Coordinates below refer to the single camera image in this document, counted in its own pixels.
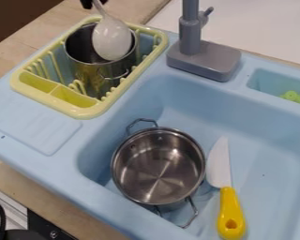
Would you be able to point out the green toy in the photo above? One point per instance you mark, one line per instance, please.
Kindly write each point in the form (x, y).
(293, 97)

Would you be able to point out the tap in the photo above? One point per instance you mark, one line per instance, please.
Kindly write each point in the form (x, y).
(203, 59)

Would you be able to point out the toy sink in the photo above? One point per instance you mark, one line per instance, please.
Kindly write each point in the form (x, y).
(257, 143)

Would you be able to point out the dish rack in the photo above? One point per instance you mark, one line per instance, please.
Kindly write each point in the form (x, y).
(52, 90)

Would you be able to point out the light blue cooking spoon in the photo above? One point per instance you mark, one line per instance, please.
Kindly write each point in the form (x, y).
(111, 37)

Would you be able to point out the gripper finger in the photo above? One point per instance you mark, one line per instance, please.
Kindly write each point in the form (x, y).
(104, 1)

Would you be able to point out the tall silver pot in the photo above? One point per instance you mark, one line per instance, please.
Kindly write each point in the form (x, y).
(94, 75)

